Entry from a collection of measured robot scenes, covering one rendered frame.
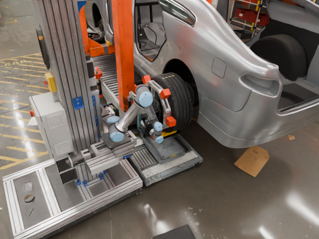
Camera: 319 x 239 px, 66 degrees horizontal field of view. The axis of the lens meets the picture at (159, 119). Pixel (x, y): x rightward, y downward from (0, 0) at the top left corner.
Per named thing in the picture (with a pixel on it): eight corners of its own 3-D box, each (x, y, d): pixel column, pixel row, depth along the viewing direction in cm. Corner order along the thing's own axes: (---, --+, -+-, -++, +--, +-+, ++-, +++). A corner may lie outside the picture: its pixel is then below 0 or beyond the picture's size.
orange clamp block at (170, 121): (171, 120, 257) (175, 125, 251) (164, 123, 254) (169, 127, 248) (171, 115, 253) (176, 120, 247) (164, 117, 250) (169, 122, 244)
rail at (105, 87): (133, 125, 351) (132, 113, 338) (126, 127, 347) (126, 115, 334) (84, 61, 520) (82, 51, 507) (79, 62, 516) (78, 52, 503)
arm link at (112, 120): (119, 124, 233) (118, 113, 225) (122, 133, 223) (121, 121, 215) (107, 126, 230) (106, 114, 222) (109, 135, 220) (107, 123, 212)
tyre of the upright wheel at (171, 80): (164, 115, 325) (193, 136, 273) (148, 120, 315) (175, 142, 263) (161, 66, 295) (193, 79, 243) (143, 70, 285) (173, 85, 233)
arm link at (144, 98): (117, 134, 224) (152, 89, 206) (119, 145, 213) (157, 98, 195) (105, 130, 217) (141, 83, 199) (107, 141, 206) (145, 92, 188)
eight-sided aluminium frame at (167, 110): (168, 138, 271) (172, 96, 238) (164, 140, 268) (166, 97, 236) (146, 113, 308) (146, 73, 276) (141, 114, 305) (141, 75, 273)
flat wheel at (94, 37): (110, 43, 586) (109, 33, 572) (95, 52, 536) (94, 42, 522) (87, 39, 603) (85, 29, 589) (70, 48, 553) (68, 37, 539)
